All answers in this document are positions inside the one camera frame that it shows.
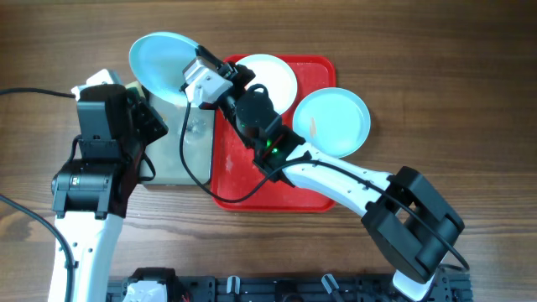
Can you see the black water tray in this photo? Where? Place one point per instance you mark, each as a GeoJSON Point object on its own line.
{"type": "Point", "coordinates": [180, 153]}

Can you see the light blue plate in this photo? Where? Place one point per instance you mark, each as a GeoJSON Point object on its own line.
{"type": "Point", "coordinates": [157, 61]}
{"type": "Point", "coordinates": [334, 120]}

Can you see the green and yellow sponge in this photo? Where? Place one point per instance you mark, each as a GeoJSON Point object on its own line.
{"type": "Point", "coordinates": [136, 87]}

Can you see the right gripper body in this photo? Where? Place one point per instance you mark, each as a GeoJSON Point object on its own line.
{"type": "Point", "coordinates": [239, 79]}

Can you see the light blue plate right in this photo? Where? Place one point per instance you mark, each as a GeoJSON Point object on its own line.
{"type": "Point", "coordinates": [334, 120]}

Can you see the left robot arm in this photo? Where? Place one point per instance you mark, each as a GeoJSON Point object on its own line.
{"type": "Point", "coordinates": [90, 194]}

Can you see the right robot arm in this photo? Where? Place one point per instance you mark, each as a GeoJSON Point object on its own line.
{"type": "Point", "coordinates": [411, 223]}

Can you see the white plate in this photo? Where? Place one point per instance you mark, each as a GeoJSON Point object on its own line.
{"type": "Point", "coordinates": [276, 76]}

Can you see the light blue plate front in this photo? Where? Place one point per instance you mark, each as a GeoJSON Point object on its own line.
{"type": "Point", "coordinates": [157, 61]}

